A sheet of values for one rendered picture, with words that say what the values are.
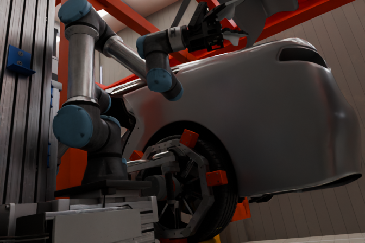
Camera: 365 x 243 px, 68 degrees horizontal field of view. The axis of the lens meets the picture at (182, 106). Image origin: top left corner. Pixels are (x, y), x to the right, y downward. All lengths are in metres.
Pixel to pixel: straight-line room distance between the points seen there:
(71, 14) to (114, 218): 0.67
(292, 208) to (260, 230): 0.76
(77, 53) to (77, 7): 0.17
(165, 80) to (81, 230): 0.44
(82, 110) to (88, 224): 0.33
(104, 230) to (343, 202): 5.33
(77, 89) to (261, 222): 5.41
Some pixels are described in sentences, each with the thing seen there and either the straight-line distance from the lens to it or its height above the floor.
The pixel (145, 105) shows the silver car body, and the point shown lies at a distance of 2.15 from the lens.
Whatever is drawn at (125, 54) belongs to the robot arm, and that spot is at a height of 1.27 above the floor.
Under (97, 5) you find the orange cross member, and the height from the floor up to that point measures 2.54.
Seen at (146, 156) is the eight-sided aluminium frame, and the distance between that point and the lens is 1.77.
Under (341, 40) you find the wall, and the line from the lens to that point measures 6.51.
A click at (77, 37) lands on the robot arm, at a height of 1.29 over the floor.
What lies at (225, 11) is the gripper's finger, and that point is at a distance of 0.84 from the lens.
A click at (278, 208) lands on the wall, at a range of 5.92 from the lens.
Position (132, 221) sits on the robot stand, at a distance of 0.77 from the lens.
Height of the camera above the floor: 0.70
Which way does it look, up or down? 21 degrees up
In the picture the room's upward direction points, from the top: 8 degrees counter-clockwise
